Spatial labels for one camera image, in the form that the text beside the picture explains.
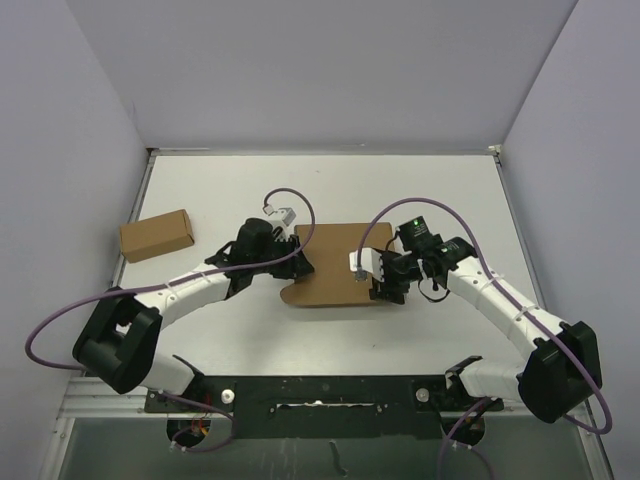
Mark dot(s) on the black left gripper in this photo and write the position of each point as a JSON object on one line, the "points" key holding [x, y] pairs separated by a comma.
{"points": [[294, 267]]}

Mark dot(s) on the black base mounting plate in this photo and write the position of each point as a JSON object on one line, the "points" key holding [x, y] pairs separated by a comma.
{"points": [[333, 407]]}

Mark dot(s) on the brown cardboard box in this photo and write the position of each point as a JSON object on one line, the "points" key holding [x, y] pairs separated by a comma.
{"points": [[332, 283]]}

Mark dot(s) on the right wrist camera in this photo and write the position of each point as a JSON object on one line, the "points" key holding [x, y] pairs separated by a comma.
{"points": [[366, 263]]}

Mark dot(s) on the small folded cardboard box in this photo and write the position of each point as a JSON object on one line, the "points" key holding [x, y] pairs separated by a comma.
{"points": [[156, 236]]}

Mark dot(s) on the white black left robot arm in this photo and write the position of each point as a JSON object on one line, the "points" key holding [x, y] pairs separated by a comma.
{"points": [[119, 341]]}

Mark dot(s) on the aluminium frame rail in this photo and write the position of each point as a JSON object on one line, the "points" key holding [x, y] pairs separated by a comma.
{"points": [[149, 434]]}

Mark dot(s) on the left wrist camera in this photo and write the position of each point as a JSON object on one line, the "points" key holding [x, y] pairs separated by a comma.
{"points": [[279, 217]]}

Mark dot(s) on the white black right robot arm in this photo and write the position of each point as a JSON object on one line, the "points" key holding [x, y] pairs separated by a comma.
{"points": [[561, 364]]}

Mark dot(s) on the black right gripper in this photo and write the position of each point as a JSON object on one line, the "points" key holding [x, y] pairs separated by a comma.
{"points": [[388, 290]]}

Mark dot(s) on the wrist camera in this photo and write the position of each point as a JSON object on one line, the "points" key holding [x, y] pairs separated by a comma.
{"points": [[279, 217], [366, 263]]}

